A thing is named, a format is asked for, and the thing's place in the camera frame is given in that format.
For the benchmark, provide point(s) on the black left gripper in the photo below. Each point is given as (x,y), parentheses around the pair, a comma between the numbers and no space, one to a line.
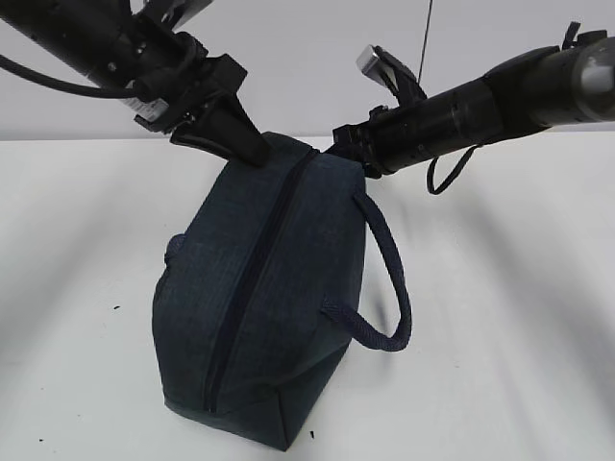
(197,98)

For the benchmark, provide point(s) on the dark blue lunch bag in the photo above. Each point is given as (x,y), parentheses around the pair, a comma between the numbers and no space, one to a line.
(281,269)

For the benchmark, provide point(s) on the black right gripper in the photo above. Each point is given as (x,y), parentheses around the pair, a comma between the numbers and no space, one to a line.
(373,144)

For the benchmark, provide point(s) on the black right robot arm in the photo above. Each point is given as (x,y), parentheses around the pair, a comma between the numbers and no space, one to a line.
(541,89)

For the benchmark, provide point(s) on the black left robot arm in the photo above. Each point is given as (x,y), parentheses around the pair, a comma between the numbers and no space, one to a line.
(102,40)

